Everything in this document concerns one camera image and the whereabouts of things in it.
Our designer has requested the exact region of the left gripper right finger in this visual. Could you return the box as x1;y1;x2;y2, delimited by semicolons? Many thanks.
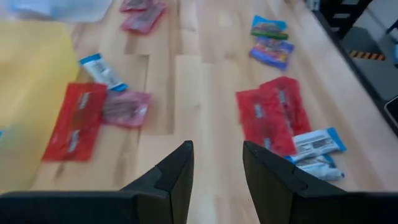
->
243;141;346;224

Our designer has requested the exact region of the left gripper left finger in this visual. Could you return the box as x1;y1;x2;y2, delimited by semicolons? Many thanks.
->
120;139;195;224

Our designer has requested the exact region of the blue white candy bar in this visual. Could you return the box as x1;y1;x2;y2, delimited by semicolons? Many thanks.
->
79;52;129;93
292;127;348;162
284;154;345;181

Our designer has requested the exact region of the red candy pack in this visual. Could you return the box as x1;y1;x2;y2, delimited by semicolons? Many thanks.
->
236;88;298;158
259;76;312;136
42;82;108;162

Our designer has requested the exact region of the pink clear candy bag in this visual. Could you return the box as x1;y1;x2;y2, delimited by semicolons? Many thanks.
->
101;90;152;128

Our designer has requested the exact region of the purple candy bag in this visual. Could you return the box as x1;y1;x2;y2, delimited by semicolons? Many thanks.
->
248;37;295;72

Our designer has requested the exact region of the green candy stick pack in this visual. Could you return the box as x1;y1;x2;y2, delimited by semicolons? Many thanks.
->
250;29;289;40

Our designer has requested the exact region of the blue candy bag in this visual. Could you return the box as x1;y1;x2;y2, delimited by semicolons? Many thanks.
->
251;14;289;34

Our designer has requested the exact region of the dark phone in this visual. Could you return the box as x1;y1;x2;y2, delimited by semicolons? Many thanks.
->
384;96;398;125

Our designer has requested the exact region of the yellow plastic bin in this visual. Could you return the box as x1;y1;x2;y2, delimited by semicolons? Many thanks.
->
0;20;80;194

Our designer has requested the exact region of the clear plastic bin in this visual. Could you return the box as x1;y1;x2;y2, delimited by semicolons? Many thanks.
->
9;0;113;24

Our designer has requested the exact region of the black aluminium frame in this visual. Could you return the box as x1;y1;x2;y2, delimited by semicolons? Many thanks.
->
306;0;398;136

